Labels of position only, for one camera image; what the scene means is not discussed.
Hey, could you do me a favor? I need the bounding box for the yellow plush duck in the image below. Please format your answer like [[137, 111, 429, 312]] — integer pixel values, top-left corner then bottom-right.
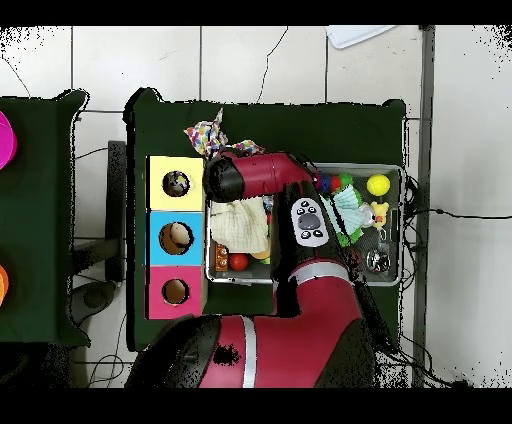
[[369, 200, 390, 230]]

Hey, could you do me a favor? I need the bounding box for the wooden box with three holes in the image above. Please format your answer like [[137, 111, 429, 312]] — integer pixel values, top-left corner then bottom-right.
[[145, 155, 208, 320]]

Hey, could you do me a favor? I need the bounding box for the grey metal rail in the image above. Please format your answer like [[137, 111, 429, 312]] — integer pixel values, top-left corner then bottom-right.
[[411, 25, 436, 388]]

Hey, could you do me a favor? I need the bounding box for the pink plastic bowl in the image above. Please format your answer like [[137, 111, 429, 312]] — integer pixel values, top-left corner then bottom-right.
[[0, 110, 18, 171]]

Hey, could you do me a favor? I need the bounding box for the colourful printed cloth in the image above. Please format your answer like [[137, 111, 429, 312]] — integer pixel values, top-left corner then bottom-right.
[[163, 171, 191, 197], [183, 107, 265, 159]]

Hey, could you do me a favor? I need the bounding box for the white tray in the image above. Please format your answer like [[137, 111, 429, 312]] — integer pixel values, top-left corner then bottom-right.
[[325, 25, 397, 50]]

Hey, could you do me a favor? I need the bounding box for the black and silver can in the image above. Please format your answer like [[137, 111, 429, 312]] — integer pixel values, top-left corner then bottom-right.
[[365, 249, 391, 273]]

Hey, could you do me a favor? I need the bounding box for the yellow ball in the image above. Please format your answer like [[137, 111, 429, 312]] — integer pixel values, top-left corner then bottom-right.
[[366, 173, 391, 197]]

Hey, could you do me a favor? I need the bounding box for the dark green tablecloth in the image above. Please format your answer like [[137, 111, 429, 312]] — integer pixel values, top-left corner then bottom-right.
[[0, 89, 91, 347], [125, 87, 407, 353]]

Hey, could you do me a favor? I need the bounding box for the mint green cloth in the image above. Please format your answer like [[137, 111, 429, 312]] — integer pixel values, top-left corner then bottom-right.
[[321, 184, 367, 237]]

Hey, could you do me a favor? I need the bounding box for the wire mesh bin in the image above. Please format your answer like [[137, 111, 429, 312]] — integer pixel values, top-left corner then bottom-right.
[[205, 161, 405, 288]]

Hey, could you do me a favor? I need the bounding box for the black cable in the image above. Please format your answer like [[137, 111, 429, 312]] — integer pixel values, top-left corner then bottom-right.
[[403, 206, 512, 221]]

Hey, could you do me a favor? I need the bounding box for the cream knitted cloth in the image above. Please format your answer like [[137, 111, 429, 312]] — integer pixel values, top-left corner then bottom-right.
[[209, 198, 270, 254]]

